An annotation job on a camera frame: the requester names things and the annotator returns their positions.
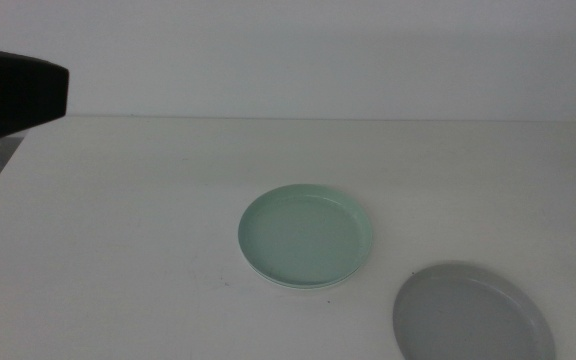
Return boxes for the white shallow bowl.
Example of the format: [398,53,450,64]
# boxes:
[241,252,364,291]

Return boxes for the pale green shallow bowl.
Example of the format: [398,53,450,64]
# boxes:
[237,183,374,288]

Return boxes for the grey shallow bowl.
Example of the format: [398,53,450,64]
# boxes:
[392,262,557,360]

